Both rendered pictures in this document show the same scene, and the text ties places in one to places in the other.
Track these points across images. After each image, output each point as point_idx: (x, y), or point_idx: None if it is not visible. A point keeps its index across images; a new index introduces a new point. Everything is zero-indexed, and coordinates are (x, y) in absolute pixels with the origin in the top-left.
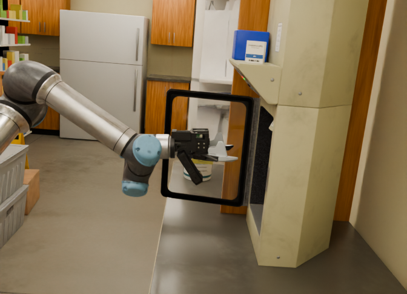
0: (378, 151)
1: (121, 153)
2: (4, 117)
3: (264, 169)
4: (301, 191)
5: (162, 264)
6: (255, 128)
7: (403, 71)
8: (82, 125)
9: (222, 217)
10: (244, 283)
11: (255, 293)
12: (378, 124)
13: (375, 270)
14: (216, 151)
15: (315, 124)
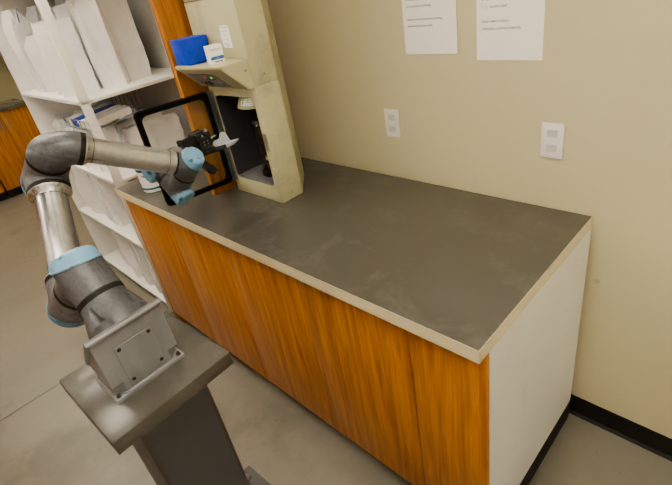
0: (296, 96)
1: (176, 171)
2: (55, 193)
3: (238, 144)
4: (288, 140)
5: (232, 236)
6: (216, 115)
7: (293, 33)
8: (135, 164)
9: (222, 197)
10: (290, 214)
11: (301, 213)
12: (288, 77)
13: (339, 170)
14: (221, 141)
15: (279, 91)
